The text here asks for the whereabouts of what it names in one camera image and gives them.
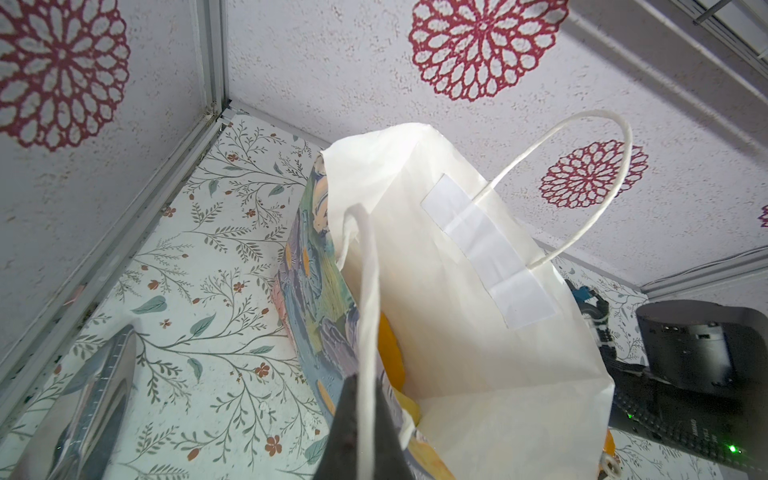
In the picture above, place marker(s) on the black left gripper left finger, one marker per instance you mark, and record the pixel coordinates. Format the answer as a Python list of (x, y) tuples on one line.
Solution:
[(339, 460)]

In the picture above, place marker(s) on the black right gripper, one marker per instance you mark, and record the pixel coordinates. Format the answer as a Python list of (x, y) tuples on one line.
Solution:
[(703, 389)]

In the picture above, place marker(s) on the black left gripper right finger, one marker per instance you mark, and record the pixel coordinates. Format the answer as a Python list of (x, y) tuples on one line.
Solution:
[(390, 462)]

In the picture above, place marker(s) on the long croissant bread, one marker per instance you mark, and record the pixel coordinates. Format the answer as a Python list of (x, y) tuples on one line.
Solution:
[(390, 354)]

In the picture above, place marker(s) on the floral paper gift bag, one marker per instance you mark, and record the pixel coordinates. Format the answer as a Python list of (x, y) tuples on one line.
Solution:
[(504, 368)]

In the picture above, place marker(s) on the braided yellow bread loaf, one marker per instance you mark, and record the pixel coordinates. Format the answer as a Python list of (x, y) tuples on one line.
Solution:
[(609, 464)]

